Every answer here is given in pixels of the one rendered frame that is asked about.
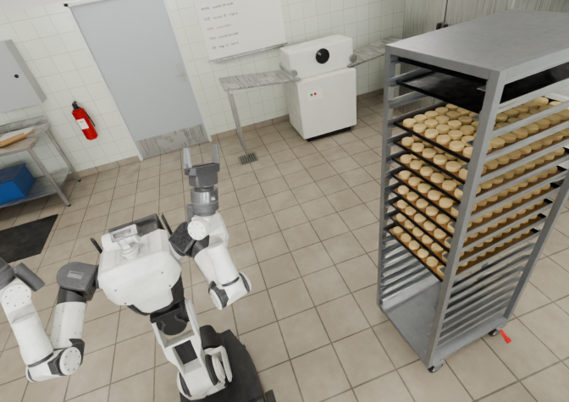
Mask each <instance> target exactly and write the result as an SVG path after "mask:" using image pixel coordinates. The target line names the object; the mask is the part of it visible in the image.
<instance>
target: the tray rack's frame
mask: <svg viewBox="0 0 569 402"><path fill-rule="evenodd" d="M392 43H394V44H395V45H392V46H390V54H393V55H395V56H399V57H403V58H409V59H411V60H415V61H418V62H422V63H427V64H431V65H434V66H438V67H441V68H445V69H450V70H454V71H457V72H461V73H463V74H469V75H473V76H477V77H479V78H483V79H486V80H488V79H489V74H490V70H491V69H493V68H496V67H502V68H507V69H508V73H507V76H506V79H509V78H511V77H514V76H517V75H519V74H523V73H526V72H528V71H530V70H533V69H537V68H540V67H543V66H545V65H547V64H550V63H554V62H556V61H559V60H562V59H564V58H569V13H558V12H545V11H532V10H519V9H507V10H505V11H501V12H499V13H495V14H490V15H487V16H483V17H481V18H477V19H472V20H469V21H466V22H463V23H460V24H457V25H452V26H448V27H445V28H442V29H439V30H434V31H430V32H428V33H424V34H421V35H419V36H414V37H410V38H407V39H404V40H401V41H396V42H392ZM568 196H569V170H568V172H567V174H566V177H565V179H564V181H563V184H562V186H561V188H560V190H559V193H558V195H557V197H556V198H555V202H554V204H553V206H552V207H551V210H550V213H549V215H548V217H547V219H546V221H545V223H544V226H543V228H542V230H541V232H540V235H539V237H538V239H537V242H536V244H535V246H534V248H533V251H532V253H531V255H530V257H529V259H528V262H527V264H526V266H525V268H524V270H523V272H522V276H521V277H520V279H519V281H518V284H517V286H516V288H515V290H514V293H513V295H512V297H511V300H510V302H509V304H508V306H507V307H506V310H505V311H501V312H499V313H498V314H496V315H494V316H492V317H491V318H489V319H488V320H486V321H484V322H482V323H480V324H478V325H477V326H476V327H474V328H472V329H470V330H468V331H467V332H465V333H463V334H462V335H460V336H458V337H457V338H455V339H452V340H451V341H450V342H448V343H447V344H444V345H442V346H441V347H439V348H438V349H437V350H436V351H435V355H434V361H433V364H432V366H434V367H435V368H434V371H437V370H439V369H440V368H441V366H442V364H444V363H445V360H444V359H445V358H447V357H448V356H450V355H452V354H454V353H456V352H457V351H458V350H460V349H462V348H464V347H465V346H467V345H469V344H470V343H472V342H473V341H475V340H477V339H479V338H481V337H482V336H484V335H485V334H486V333H489V332H490V331H492V330H494V329H496V332H495V334H497V333H499V332H500V331H498V330H500V329H502V328H503V327H505V326H506V324H505V322H508V321H509V320H510V319H511V316H512V314H513V312H514V310H515V308H516V306H517V303H518V301H519V300H520V298H521V296H522V292H523V290H524V289H525V287H526V285H527V283H528V280H529V279H530V277H531V275H532V272H533V270H534V268H535V266H536V264H537V262H538V260H539V258H540V255H541V253H542V251H543V249H544V247H545V245H546V243H547V241H548V239H549V237H550V234H551V232H552V230H553V228H554V226H555V224H556V222H557V220H558V217H559V216H560V214H561V211H562V209H563V207H564V206H565V204H566V200H567V198H568ZM438 281H439V280H438V279H437V278H436V277H435V276H434V275H433V276H432V277H430V278H427V279H425V280H423V281H422V282H420V283H418V284H415V285H413V286H411V287H410V288H408V289H406V290H404V291H402V292H400V293H399V294H397V295H394V296H392V297H390V298H388V299H387V300H384V301H383V304H381V305H379V308H380V309H381V311H382V312H383V313H384V314H385V315H386V316H387V318H388V319H389V320H390V322H391V323H392V324H393V325H394V327H395V328H396V330H397V331H398V332H399V333H400V335H401V336H402V337H403V339H404V340H405V341H406V342H407V343H408V344H409V346H410V347H411V348H412V350H413V351H414V352H415V353H416V355H417V356H418V357H419V359H420V360H421V361H422V363H423V364H424V362H425V358H426V355H425V354H424V353H423V350H425V349H427V345H426V344H425V343H424V342H426V341H428V340H430V338H429V337H428V336H427V335H426V333H429V332H431V331H432V329H431V328H430V327H429V326H428V325H429V324H430V323H432V322H433V321H434V319H433V318H432V317H431V316H430V315H431V314H433V313H435V312H436V309H435V308H434V307H433V306H432V304H434V303H436V302H438V301H439V298H438V297H437V296H436V295H435V293H437V292H439V291H440V290H441V286H440V285H439V284H438V283H437V282H438Z"/></svg>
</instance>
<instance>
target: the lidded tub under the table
mask: <svg viewBox="0 0 569 402"><path fill-rule="evenodd" d="M25 165H26V163H22V164H19V165H16V166H13V167H9V168H4V169H0V204H2V203H5V202H8V201H13V200H16V199H19V198H22V197H25V196H26V195H27V193H28V192H29V190H30V188H31V186H32V185H33V183H34V182H35V178H34V177H33V175H32V174H31V173H30V171H29V170H28V168H27V167H26V166H25Z"/></svg>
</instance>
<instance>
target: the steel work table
mask: <svg viewBox="0 0 569 402"><path fill-rule="evenodd" d="M49 126H50V124H49V123H48V122H47V119H46V118H45V116H44V115H42V116H39V117H35V118H29V119H26V120H22V121H19V122H14V123H11V124H5V125H1V126H0V138H1V137H2V136H3V135H5V134H7V133H8V132H13V131H17V130H22V129H30V128H34V129H33V130H34V131H35V133H33V134H30V135H27V136H26V138H24V139H23V140H19V141H16V142H15V143H12V144H9V145H7V146H4V147H1V148H0V157H4V156H7V155H11V154H15V153H18V152H22V151H28V153H29V154H30V156H31V157H32V158H33V160H34V161H35V163H36V164H37V166H38V167H39V169H40V170H41V171H42V172H43V174H44V175H42V176H40V177H36V178H35V182H34V183H33V185H32V186H31V188H30V190H29V192H28V193H27V195H26V196H25V197H22V198H19V199H16V200H13V201H8V202H5V203H2V204H0V209H2V208H5V207H11V206H13V205H17V204H20V203H23V202H27V201H32V200H35V199H38V198H41V197H44V196H48V195H53V194H56V193H58V194H59V196H60V197H61V199H62V200H63V201H64V203H65V205H66V206H67V207H70V206H71V204H70V202H69V200H68V199H67V197H66V196H65V195H64V193H63V192H62V191H61V189H62V187H63V185H64V181H65V180H66V178H67V176H68V174H69V171H71V172H72V174H73V175H74V176H75V178H76V180H77V181H78V182H80V181H81V179H80V176H79V175H78V174H77V173H76V171H75V169H74V168H73V166H72V165H71V163H70V161H69V159H68V158H67V157H66V156H65V154H64V152H63V150H62V149H61V147H60V146H59V144H58V143H57V142H56V140H55V138H54V137H53V135H52V133H51V132H50V130H49V129H48V127H49ZM33 130H32V131H33ZM45 132H46V134H47V136H48V137H49V139H50V140H51V142H52V143H53V144H54V146H55V147H56V149H57V150H58V152H59V154H60V156H61V157H62V159H63V160H64V161H65V163H66V164H67V166H68V167H69V168H68V169H65V170H61V171H58V172H55V173H49V172H48V171H47V169H46V168H45V167H44V165H43V164H42V162H41V161H40V159H39V158H38V156H37V155H36V154H35V153H34V151H33V150H32V148H33V147H34V145H35V144H36V143H37V142H38V141H39V140H40V138H41V137H42V135H43V134H44V133H45Z"/></svg>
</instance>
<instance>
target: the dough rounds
mask: <svg viewBox="0 0 569 402"><path fill-rule="evenodd" d="M389 231H390V232H392V233H393V234H394V235H395V236H396V237H397V238H398V239H399V240H400V241H401V242H403V243H404V244H405V245H406V246H407V247H408V248H409V249H410V250H411V251H412V252H413V253H415V254H416V255H417V256H418V257H419V258H420V259H421V260H422V261H423V262H424V263H425V264H427V265H428V266H429V267H430V268H431V269H432V270H433V271H434V272H435V273H436V274H438V275H439V276H440V277H441V278H442V279H444V274H443V273H442V272H441V271H440V268H442V267H444V265H443V264H441V263H440V262H439V261H438V260H437V259H436V258H435V257H433V256H432V255H431V254H430V253H429V252H428V251H426V250H425V249H424V248H423V247H422V246H421V245H419V244H418V243H417V242H416V241H415V240H414V239H413V238H412V237H411V236H410V235H409V234H408V233H406V232H405V231H404V230H403V229H402V228H401V227H399V226H396V227H393V228H392V229H389ZM532 234H534V232H532V231H530V230H528V231H527V232H525V233H523V234H520V235H518V236H517V237H515V238H513V239H511V240H508V241H507V242H505V243H504V244H502V245H499V246H497V247H495V248H494V249H492V250H490V251H487V252H485V253H484V254H482V255H481V256H478V257H476V258H474V259H472V260H471V261H469V262H466V263H464V264H462V265H460V266H459V267H458V268H457V269H456V274H458V273H460V272H462V271H464V270H466V269H468V268H469V267H472V266H473V265H475V264H477V263H479V262H481V261H483V260H485V259H487V258H489V257H491V256H492V255H494V254H496V253H498V252H500V251H502V250H504V249H506V248H508V247H509V246H511V245H514V244H515V243H517V242H519V241H521V240H524V239H526V238H527V237H528V236H530V235H532Z"/></svg>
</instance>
